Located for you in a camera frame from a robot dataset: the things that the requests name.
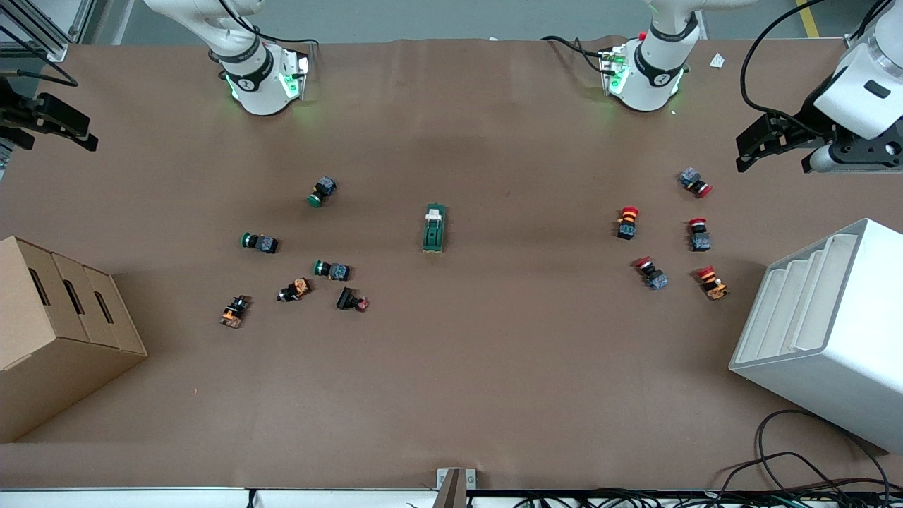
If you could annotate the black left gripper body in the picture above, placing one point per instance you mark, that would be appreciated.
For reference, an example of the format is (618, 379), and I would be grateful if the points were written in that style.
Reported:
(802, 128)

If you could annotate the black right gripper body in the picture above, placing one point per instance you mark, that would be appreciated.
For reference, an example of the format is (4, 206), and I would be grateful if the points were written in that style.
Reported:
(25, 115)

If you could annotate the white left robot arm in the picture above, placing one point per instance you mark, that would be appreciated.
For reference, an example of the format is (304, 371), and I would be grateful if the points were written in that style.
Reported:
(649, 81)

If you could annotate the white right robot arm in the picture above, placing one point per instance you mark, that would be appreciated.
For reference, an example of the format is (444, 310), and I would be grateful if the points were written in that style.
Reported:
(261, 88)

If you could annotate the red push button grey body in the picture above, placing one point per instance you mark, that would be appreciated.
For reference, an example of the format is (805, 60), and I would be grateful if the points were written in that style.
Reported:
(690, 178)
(700, 241)
(657, 280)

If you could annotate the white paper scrap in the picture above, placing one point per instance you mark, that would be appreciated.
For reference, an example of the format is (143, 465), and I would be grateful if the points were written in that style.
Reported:
(717, 61)

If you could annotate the red push button orange body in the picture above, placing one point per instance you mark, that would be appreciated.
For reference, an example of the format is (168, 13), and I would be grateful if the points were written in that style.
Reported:
(714, 288)
(626, 227)

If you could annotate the cardboard box with slots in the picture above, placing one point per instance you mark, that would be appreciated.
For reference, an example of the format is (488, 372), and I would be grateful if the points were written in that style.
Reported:
(56, 353)

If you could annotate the white stepped rack box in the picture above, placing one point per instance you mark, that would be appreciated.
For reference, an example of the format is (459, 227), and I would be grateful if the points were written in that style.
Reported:
(832, 367)

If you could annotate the green push button grey body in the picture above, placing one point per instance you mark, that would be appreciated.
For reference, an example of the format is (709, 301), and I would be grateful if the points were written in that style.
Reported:
(338, 271)
(324, 188)
(264, 243)

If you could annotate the black push button orange body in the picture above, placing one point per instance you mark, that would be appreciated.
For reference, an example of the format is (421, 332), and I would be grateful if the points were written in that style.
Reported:
(299, 288)
(233, 314)

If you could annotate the paper table cover sheet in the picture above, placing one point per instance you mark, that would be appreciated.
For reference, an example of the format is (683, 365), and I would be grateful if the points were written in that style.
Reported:
(494, 367)

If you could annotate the aluminium frame profile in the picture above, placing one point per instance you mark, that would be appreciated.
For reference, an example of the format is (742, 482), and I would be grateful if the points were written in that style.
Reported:
(855, 44)
(42, 46)

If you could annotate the black switch red knob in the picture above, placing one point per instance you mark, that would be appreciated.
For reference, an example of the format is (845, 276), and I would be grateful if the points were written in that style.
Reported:
(346, 299)

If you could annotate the white table edge rail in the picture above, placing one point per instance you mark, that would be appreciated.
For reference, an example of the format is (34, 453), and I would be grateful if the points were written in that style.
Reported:
(141, 498)

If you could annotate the metal table bracket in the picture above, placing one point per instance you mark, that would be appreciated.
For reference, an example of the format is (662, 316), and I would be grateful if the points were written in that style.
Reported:
(455, 483)

